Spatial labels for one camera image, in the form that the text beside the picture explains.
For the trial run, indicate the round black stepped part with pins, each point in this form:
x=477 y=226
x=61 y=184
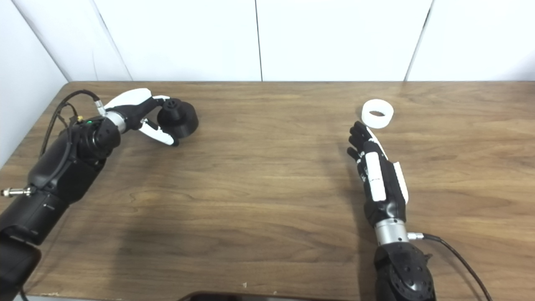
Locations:
x=184 y=121

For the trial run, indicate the dark glossy robot body edge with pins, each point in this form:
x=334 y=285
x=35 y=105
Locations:
x=250 y=297

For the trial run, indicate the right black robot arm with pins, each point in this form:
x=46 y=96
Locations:
x=403 y=271

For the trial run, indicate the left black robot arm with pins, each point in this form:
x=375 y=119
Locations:
x=58 y=167

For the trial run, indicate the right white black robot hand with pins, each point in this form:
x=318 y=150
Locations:
x=386 y=196

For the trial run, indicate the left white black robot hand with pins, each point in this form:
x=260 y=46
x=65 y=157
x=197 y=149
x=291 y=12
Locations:
x=129 y=115

